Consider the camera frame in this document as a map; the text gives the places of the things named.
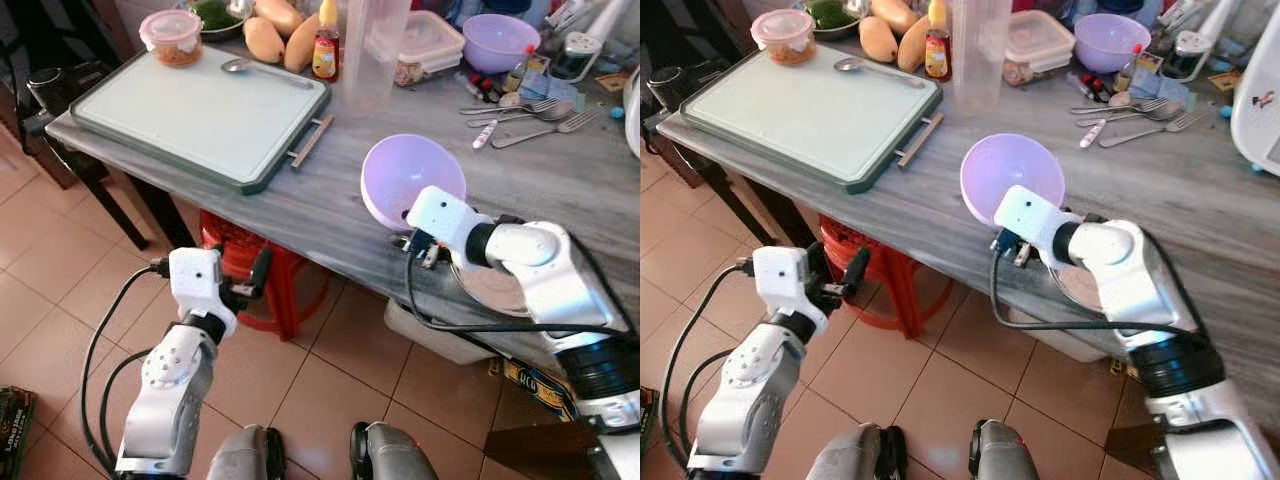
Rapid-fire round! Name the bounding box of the purple plastic bowl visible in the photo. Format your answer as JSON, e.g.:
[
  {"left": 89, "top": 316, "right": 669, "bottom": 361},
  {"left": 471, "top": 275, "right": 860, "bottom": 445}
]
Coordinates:
[
  {"left": 1074, "top": 13, "right": 1153, "bottom": 74},
  {"left": 360, "top": 133, "right": 468, "bottom": 233},
  {"left": 462, "top": 13, "right": 542, "bottom": 74},
  {"left": 960, "top": 133, "right": 1067, "bottom": 230}
]

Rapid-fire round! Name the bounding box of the red plastic stool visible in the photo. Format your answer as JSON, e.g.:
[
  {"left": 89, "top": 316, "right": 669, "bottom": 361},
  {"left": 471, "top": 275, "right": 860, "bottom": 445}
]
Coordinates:
[
  {"left": 197, "top": 209, "right": 332, "bottom": 342},
  {"left": 817, "top": 211, "right": 928, "bottom": 340}
]

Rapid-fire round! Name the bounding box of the round metal plate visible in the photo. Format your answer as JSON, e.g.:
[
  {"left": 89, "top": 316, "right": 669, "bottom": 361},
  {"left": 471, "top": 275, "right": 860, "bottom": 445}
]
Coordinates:
[
  {"left": 1048, "top": 264, "right": 1105, "bottom": 313},
  {"left": 453, "top": 262, "right": 533, "bottom": 320}
]

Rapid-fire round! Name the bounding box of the white plastic tub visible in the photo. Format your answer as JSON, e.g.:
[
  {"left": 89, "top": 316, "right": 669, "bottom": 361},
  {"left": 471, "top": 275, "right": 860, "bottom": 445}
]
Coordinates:
[
  {"left": 384, "top": 298, "right": 501, "bottom": 367},
  {"left": 1005, "top": 305, "right": 1096, "bottom": 365}
]

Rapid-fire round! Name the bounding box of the pale green serving tray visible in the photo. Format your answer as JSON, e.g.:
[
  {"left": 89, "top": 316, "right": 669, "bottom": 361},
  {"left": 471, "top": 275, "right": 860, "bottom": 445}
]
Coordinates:
[
  {"left": 69, "top": 44, "right": 335, "bottom": 196},
  {"left": 679, "top": 44, "right": 945, "bottom": 196}
]

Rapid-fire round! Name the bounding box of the grey left robot leg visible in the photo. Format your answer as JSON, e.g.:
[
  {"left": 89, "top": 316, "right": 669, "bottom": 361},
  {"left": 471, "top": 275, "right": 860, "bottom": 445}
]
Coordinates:
[
  {"left": 205, "top": 424, "right": 288, "bottom": 480},
  {"left": 806, "top": 422, "right": 909, "bottom": 480}
]

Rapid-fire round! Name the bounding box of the grey robot leg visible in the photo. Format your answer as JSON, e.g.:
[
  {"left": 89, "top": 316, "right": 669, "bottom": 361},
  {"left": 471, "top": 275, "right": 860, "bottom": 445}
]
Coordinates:
[
  {"left": 967, "top": 418, "right": 1046, "bottom": 480},
  {"left": 349, "top": 420, "right": 438, "bottom": 480},
  {"left": 806, "top": 422, "right": 909, "bottom": 480},
  {"left": 205, "top": 424, "right": 288, "bottom": 480}
]

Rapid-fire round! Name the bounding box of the metal fork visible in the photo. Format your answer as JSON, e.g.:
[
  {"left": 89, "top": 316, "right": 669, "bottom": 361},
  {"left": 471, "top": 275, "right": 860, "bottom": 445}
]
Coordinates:
[
  {"left": 1098, "top": 110, "right": 1205, "bottom": 150},
  {"left": 459, "top": 97, "right": 561, "bottom": 117},
  {"left": 490, "top": 109, "right": 601, "bottom": 151},
  {"left": 1067, "top": 97, "right": 1169, "bottom": 116}
]

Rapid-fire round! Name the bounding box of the yellow and black carton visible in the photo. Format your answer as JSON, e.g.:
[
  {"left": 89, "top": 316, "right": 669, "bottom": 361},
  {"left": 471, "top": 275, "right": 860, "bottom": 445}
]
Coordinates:
[{"left": 498, "top": 357, "right": 583, "bottom": 423}]

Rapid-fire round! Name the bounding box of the tall clear plastic pitcher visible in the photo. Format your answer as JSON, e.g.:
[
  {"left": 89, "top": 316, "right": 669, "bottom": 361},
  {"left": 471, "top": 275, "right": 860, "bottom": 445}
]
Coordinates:
[
  {"left": 950, "top": 0, "right": 1022, "bottom": 115},
  {"left": 340, "top": 0, "right": 414, "bottom": 113}
]

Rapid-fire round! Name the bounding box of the small red-capped bottle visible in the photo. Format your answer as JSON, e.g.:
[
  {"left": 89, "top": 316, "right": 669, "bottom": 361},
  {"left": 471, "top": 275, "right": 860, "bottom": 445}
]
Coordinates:
[
  {"left": 1113, "top": 44, "right": 1147, "bottom": 94},
  {"left": 504, "top": 44, "right": 537, "bottom": 95}
]

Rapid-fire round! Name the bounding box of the clear square food container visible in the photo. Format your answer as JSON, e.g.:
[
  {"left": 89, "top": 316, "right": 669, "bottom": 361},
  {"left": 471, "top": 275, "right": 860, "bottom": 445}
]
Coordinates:
[
  {"left": 1003, "top": 10, "right": 1077, "bottom": 88},
  {"left": 393, "top": 10, "right": 467, "bottom": 87}
]

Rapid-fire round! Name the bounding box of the black chair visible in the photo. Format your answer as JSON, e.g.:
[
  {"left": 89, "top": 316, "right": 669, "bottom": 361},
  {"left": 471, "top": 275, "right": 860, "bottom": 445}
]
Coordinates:
[
  {"left": 640, "top": 0, "right": 763, "bottom": 243},
  {"left": 0, "top": 0, "right": 153, "bottom": 252}
]

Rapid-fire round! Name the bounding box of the red-labelled sauce bottle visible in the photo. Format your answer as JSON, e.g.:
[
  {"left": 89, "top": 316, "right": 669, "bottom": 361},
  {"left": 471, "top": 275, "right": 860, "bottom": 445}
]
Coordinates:
[
  {"left": 311, "top": 0, "right": 341, "bottom": 83},
  {"left": 923, "top": 0, "right": 952, "bottom": 83}
]

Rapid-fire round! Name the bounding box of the grey right robot leg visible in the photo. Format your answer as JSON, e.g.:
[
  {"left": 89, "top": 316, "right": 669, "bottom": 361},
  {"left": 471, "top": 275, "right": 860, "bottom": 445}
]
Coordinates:
[
  {"left": 349, "top": 420, "right": 438, "bottom": 480},
  {"left": 967, "top": 418, "right": 1046, "bottom": 480}
]

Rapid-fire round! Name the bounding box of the yellow mango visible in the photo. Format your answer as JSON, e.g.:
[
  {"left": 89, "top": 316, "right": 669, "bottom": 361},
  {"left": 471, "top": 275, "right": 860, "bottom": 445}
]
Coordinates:
[
  {"left": 252, "top": 0, "right": 307, "bottom": 37},
  {"left": 284, "top": 12, "right": 321, "bottom": 74},
  {"left": 243, "top": 16, "right": 287, "bottom": 65},
  {"left": 869, "top": 0, "right": 920, "bottom": 37},
  {"left": 897, "top": 14, "right": 931, "bottom": 74},
  {"left": 858, "top": 16, "right": 900, "bottom": 65}
]

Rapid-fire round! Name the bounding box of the pink-lidded round food container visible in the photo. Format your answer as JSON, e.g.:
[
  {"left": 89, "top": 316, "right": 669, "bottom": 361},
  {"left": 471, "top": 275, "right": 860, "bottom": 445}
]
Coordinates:
[
  {"left": 139, "top": 9, "right": 204, "bottom": 69},
  {"left": 751, "top": 9, "right": 817, "bottom": 67}
]

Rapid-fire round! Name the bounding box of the white kitchen appliance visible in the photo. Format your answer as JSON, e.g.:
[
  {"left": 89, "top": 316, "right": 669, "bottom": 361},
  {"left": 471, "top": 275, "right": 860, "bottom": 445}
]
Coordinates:
[
  {"left": 622, "top": 64, "right": 641, "bottom": 163},
  {"left": 1229, "top": 38, "right": 1280, "bottom": 180}
]

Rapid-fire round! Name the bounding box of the metal bowl of greens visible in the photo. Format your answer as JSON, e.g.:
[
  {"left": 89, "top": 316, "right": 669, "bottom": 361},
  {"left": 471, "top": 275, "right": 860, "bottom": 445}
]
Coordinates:
[
  {"left": 188, "top": 0, "right": 253, "bottom": 42},
  {"left": 803, "top": 0, "right": 867, "bottom": 42}
]

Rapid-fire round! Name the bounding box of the dark jar with white lid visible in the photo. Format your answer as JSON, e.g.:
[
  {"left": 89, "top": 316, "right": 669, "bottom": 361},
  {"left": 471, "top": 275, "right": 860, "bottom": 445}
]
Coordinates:
[
  {"left": 549, "top": 31, "right": 605, "bottom": 82},
  {"left": 1164, "top": 30, "right": 1215, "bottom": 82}
]

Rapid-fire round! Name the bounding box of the dark green printed box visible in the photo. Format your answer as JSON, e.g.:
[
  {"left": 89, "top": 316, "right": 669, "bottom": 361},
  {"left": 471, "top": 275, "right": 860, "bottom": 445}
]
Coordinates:
[{"left": 0, "top": 385, "right": 37, "bottom": 480}]

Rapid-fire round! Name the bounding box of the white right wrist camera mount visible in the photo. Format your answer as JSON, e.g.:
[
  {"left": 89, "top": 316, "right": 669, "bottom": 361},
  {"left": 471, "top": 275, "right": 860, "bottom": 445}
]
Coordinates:
[
  {"left": 993, "top": 185, "right": 1081, "bottom": 263},
  {"left": 405, "top": 185, "right": 493, "bottom": 263}
]

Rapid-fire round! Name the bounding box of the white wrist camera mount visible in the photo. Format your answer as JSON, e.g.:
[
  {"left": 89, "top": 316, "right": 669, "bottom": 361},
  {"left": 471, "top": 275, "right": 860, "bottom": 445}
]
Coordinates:
[
  {"left": 405, "top": 185, "right": 493, "bottom": 263},
  {"left": 751, "top": 244, "right": 828, "bottom": 323},
  {"left": 167, "top": 247, "right": 238, "bottom": 323},
  {"left": 993, "top": 185, "right": 1081, "bottom": 263}
]

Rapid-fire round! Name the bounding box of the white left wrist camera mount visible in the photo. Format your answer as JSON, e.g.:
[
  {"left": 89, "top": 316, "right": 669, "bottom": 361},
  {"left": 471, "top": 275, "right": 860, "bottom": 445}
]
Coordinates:
[
  {"left": 751, "top": 244, "right": 828, "bottom": 323},
  {"left": 167, "top": 247, "right": 238, "bottom": 323}
]

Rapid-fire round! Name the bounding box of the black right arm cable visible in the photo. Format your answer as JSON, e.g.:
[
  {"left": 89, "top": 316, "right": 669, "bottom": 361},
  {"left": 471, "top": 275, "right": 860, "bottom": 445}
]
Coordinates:
[
  {"left": 403, "top": 236, "right": 633, "bottom": 347},
  {"left": 990, "top": 236, "right": 1201, "bottom": 339}
]

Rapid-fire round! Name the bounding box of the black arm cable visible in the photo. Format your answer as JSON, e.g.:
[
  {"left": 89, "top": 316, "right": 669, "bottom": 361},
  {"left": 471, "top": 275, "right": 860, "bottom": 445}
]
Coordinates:
[
  {"left": 990, "top": 236, "right": 1201, "bottom": 339},
  {"left": 664, "top": 256, "right": 755, "bottom": 471},
  {"left": 79, "top": 258, "right": 171, "bottom": 476},
  {"left": 403, "top": 236, "right": 633, "bottom": 347}
]

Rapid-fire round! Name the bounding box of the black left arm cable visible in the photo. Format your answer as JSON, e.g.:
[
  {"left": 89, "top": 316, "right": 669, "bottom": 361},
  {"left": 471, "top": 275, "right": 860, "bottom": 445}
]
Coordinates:
[
  {"left": 79, "top": 258, "right": 171, "bottom": 476},
  {"left": 664, "top": 256, "right": 755, "bottom": 471}
]

